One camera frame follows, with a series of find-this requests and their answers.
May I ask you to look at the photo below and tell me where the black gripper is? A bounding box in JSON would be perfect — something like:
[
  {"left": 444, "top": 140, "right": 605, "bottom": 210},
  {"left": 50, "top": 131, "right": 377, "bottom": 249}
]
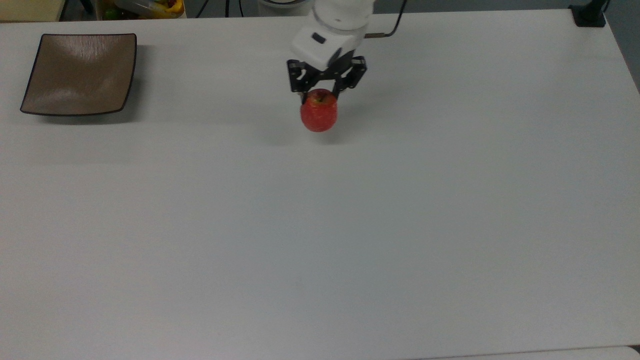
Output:
[{"left": 286, "top": 49, "right": 368, "bottom": 106}]

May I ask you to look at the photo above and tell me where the red apple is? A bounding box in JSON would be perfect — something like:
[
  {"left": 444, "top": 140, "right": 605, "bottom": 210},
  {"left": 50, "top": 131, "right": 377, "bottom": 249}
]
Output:
[{"left": 300, "top": 88, "right": 339, "bottom": 134}]

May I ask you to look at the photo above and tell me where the brown square ceramic plate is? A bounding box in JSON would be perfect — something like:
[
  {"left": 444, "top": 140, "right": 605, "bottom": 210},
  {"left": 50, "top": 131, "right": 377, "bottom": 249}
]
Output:
[{"left": 19, "top": 33, "right": 138, "bottom": 117}]

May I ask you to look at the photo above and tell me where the container with yellow items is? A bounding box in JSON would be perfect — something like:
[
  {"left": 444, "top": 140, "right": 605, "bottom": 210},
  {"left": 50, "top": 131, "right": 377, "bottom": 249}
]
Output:
[{"left": 97, "top": 0, "right": 187, "bottom": 20}]

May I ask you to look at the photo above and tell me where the black stand base clamp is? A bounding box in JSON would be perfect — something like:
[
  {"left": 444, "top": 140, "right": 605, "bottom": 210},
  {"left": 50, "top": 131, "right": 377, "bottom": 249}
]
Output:
[{"left": 569, "top": 0, "right": 612, "bottom": 28}]

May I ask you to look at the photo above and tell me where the beige board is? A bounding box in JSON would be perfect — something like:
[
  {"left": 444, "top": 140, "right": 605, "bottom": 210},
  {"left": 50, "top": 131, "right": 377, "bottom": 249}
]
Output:
[{"left": 0, "top": 0, "right": 67, "bottom": 22}]

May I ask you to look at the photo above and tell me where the cable with brown connector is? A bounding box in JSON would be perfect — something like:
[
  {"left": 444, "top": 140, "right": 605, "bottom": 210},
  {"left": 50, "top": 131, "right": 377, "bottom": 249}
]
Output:
[{"left": 364, "top": 0, "right": 408, "bottom": 40}]

